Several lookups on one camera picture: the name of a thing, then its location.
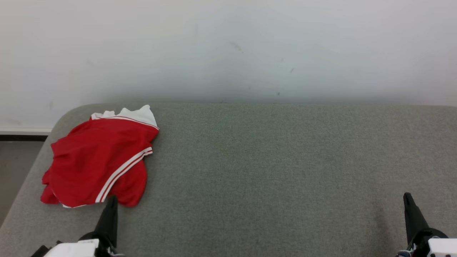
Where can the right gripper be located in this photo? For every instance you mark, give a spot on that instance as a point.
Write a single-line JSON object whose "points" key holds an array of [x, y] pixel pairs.
{"points": [[441, 248]]}

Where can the red jersey with black lettering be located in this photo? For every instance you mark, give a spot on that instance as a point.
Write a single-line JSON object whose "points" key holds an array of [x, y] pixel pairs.
{"points": [[93, 160]]}

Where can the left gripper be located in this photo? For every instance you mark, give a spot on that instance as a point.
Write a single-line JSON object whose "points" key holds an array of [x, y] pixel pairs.
{"points": [[71, 248]]}

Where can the white wall skirting board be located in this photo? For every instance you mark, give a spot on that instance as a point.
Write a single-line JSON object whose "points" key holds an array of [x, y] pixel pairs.
{"points": [[21, 131]]}

